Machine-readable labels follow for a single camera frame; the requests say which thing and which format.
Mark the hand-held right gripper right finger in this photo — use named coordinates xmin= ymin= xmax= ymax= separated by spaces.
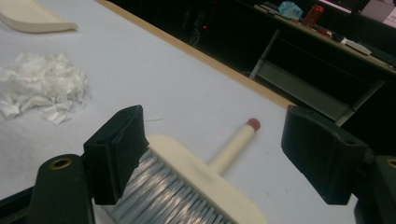
xmin=280 ymin=104 xmax=374 ymax=206

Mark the white table sheet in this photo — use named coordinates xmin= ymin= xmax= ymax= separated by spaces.
xmin=0 ymin=0 xmax=360 ymax=224

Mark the red can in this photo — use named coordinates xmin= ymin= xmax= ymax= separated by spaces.
xmin=302 ymin=4 xmax=325 ymax=29

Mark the desk with white frame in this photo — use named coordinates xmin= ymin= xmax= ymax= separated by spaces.
xmin=247 ymin=0 xmax=396 ymax=127

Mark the pile of white paper scraps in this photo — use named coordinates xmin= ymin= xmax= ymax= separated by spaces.
xmin=0 ymin=51 xmax=92 ymax=126

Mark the light blue plastic bag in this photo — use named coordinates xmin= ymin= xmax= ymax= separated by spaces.
xmin=277 ymin=0 xmax=304 ymax=21

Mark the monitor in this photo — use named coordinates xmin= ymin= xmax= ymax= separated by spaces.
xmin=317 ymin=0 xmax=396 ymax=28

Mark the dark box with red light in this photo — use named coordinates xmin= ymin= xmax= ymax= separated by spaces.
xmin=183 ymin=4 xmax=218 ymax=46

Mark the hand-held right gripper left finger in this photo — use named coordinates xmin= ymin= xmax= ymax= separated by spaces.
xmin=82 ymin=105 xmax=150 ymax=206

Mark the cream plastic dustpan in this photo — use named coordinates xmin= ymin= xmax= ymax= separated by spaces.
xmin=0 ymin=0 xmax=78 ymax=35

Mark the wooden table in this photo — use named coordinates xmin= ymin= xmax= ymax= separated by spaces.
xmin=93 ymin=0 xmax=295 ymax=110

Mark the cream hand brush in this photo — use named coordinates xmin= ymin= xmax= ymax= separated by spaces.
xmin=102 ymin=118 xmax=269 ymax=224

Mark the flat white device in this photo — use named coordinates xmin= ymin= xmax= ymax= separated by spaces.
xmin=345 ymin=39 xmax=373 ymax=56

